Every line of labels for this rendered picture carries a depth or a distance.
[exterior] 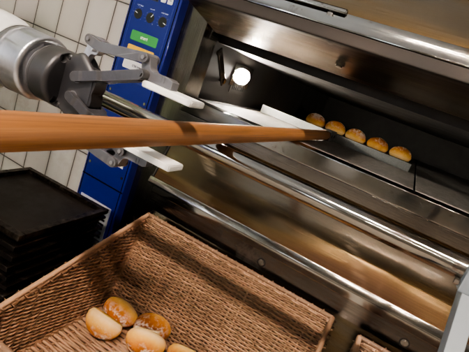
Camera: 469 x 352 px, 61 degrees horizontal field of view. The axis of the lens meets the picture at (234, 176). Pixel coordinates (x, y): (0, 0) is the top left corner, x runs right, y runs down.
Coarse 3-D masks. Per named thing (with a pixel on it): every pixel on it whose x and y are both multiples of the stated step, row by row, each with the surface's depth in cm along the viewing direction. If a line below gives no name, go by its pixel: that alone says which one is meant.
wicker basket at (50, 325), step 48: (144, 240) 108; (192, 240) 104; (48, 288) 84; (96, 288) 101; (192, 288) 102; (240, 288) 98; (0, 336) 78; (48, 336) 91; (192, 336) 101; (240, 336) 97; (288, 336) 94
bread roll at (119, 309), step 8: (104, 304) 103; (112, 304) 101; (120, 304) 101; (128, 304) 102; (112, 312) 100; (120, 312) 100; (128, 312) 100; (136, 312) 102; (120, 320) 99; (128, 320) 100
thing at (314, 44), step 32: (192, 0) 89; (224, 0) 83; (224, 32) 102; (256, 32) 90; (288, 32) 81; (320, 32) 76; (320, 64) 92; (352, 64) 82; (384, 64) 74; (416, 64) 69; (448, 64) 68; (416, 96) 84; (448, 96) 76
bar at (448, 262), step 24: (216, 144) 62; (240, 168) 60; (264, 168) 59; (288, 192) 57; (312, 192) 56; (336, 216) 55; (360, 216) 53; (384, 240) 52; (408, 240) 51; (432, 264) 50; (456, 264) 49; (456, 312) 47; (456, 336) 45
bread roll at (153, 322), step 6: (138, 318) 101; (144, 318) 100; (150, 318) 100; (156, 318) 100; (162, 318) 100; (138, 324) 99; (144, 324) 98; (150, 324) 98; (156, 324) 98; (162, 324) 99; (168, 324) 100; (156, 330) 98; (162, 330) 98; (168, 330) 99; (162, 336) 98
